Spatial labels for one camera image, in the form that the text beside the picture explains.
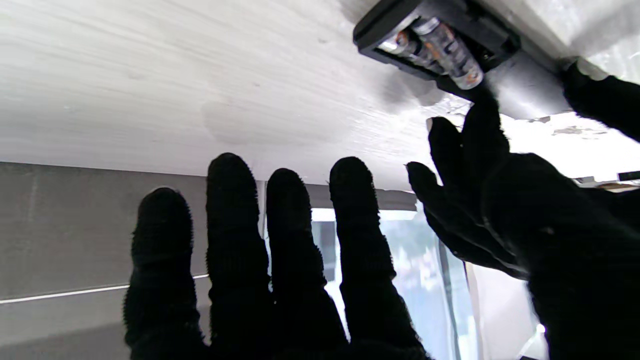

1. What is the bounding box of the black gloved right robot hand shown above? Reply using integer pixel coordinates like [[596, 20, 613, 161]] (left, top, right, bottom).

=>
[[123, 152, 640, 360]]

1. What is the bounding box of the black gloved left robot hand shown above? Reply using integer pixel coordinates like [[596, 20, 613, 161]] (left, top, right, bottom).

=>
[[405, 62, 640, 279]]

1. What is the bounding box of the silver AAA battery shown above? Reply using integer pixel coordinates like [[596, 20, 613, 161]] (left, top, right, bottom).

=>
[[378, 30, 445, 76], [412, 17, 485, 91]]

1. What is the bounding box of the black remote control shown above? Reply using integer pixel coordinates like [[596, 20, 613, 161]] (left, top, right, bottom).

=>
[[352, 0, 577, 121]]

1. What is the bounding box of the city skyline backdrop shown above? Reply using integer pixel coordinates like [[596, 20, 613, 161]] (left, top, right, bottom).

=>
[[264, 207, 478, 360]]

